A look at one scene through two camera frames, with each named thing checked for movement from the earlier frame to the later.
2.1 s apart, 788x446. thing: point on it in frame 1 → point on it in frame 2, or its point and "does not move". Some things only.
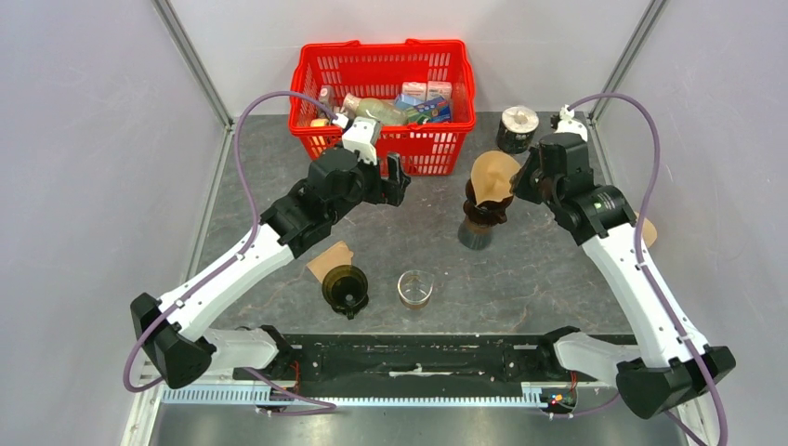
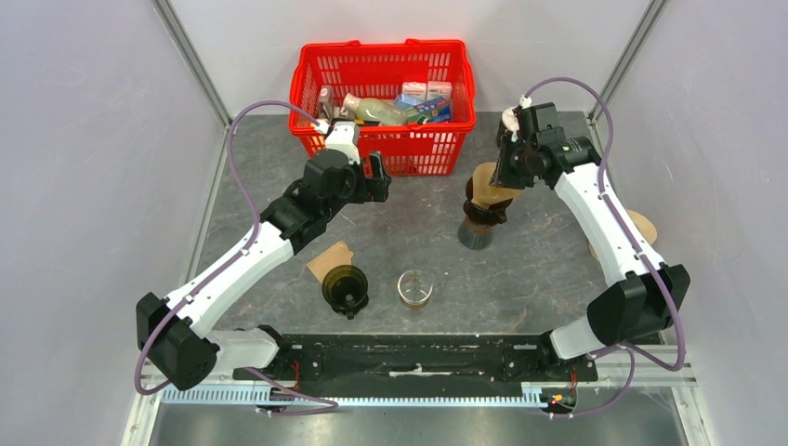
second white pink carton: [439, 88] does not move
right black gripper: [521, 187] → [504, 177]
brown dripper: [486, 213] does not move
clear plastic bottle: [381, 111] does not move
